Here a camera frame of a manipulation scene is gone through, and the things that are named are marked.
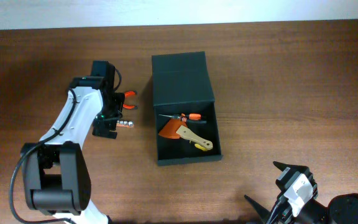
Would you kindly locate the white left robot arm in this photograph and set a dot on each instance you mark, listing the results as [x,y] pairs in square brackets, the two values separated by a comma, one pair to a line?
[55,176]

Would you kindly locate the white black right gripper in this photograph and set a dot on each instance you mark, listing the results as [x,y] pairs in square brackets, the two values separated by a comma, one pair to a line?
[283,213]

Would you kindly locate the yellow black screwdriver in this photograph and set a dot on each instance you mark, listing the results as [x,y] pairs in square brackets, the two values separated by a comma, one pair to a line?
[198,146]

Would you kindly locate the orange socket rail with sockets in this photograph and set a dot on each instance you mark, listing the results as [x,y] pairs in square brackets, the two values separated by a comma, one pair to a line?
[125,124]

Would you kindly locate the black open storage box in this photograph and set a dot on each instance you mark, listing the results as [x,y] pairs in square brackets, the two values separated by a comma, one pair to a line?
[181,85]

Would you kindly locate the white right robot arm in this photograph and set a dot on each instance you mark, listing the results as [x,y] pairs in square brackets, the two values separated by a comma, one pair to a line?
[341,209]

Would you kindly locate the orange black needle-nose pliers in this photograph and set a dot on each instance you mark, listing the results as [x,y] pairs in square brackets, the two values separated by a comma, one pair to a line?
[192,118]

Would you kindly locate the orange scraper with wooden handle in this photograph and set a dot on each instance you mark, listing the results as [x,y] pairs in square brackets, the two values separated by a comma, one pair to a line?
[176,129]

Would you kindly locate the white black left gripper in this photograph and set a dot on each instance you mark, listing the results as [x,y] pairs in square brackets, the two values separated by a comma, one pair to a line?
[110,124]

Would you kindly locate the red black diagonal cutters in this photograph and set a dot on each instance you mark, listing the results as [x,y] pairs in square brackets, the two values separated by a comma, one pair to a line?
[128,102]

